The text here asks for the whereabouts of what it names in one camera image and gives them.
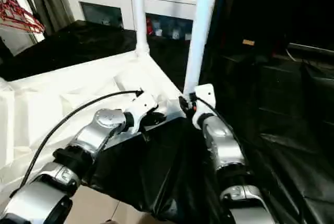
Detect red wire clothes hangers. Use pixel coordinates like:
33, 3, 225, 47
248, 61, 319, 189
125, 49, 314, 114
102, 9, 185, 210
0, 0, 46, 35

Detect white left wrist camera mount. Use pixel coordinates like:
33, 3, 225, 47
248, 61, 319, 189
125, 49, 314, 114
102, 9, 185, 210
124, 90, 160, 134

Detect long dark bar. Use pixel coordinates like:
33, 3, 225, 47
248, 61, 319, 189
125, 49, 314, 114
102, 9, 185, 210
286, 42, 334, 53

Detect black mat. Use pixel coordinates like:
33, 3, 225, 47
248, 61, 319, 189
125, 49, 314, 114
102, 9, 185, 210
0, 19, 334, 224

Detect grey curtain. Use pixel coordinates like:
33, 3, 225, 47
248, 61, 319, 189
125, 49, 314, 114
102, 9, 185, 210
27, 0, 76, 36

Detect white plastic table leg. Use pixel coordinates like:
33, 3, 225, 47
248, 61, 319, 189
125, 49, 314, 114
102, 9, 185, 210
182, 0, 218, 97
131, 0, 151, 60

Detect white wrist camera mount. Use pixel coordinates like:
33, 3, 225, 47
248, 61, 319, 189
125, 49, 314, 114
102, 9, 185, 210
124, 90, 160, 134
191, 82, 217, 128

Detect white plastic table top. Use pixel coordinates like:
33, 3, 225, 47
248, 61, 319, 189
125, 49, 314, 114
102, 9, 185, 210
0, 50, 189, 196

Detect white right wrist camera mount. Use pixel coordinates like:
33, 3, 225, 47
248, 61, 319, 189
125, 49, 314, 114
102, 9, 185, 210
191, 82, 217, 128

